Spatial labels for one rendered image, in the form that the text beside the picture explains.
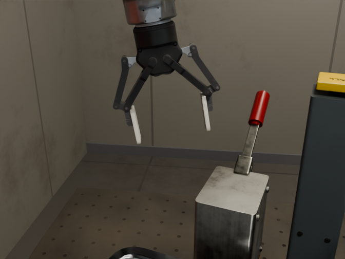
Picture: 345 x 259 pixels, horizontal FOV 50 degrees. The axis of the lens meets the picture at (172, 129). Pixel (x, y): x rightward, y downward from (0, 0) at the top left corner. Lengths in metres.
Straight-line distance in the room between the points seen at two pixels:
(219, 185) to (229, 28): 2.14
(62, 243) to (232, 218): 0.61
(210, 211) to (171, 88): 2.26
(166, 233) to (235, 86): 1.80
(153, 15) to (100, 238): 0.56
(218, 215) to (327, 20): 2.27
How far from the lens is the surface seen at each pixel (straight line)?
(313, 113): 0.54
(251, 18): 2.54
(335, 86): 0.53
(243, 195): 0.43
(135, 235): 0.95
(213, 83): 0.69
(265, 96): 0.54
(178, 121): 2.73
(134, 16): 0.64
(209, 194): 0.43
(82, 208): 1.07
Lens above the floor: 1.29
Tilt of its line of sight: 23 degrees down
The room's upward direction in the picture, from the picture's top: straight up
